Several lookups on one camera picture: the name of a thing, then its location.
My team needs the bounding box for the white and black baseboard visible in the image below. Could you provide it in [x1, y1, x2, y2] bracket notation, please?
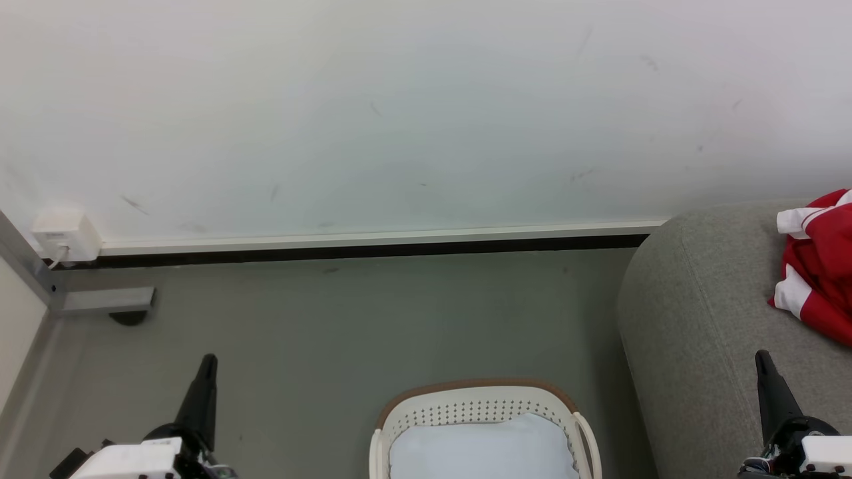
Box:
[50, 219, 668, 271]

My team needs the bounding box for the grey fabric sofa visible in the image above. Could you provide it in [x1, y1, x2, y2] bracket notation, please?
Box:
[616, 200, 852, 479]

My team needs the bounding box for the light blue garment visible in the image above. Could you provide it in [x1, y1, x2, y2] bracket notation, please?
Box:
[389, 412, 581, 479]

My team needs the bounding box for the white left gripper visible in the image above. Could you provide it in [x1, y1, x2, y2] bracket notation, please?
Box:
[67, 354, 238, 479]

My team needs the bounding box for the white wall socket box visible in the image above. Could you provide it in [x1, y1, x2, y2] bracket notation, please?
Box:
[31, 207, 103, 265]

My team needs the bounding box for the white perforated laundry basket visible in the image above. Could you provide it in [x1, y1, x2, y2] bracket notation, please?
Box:
[369, 379, 604, 479]

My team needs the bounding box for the red and white garment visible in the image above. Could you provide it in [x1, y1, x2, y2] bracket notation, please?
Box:
[767, 188, 852, 348]

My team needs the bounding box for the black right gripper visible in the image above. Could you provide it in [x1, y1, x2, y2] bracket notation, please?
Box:
[738, 350, 852, 479]

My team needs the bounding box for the grey metal frame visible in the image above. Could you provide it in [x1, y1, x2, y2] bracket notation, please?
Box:
[0, 210, 158, 321]

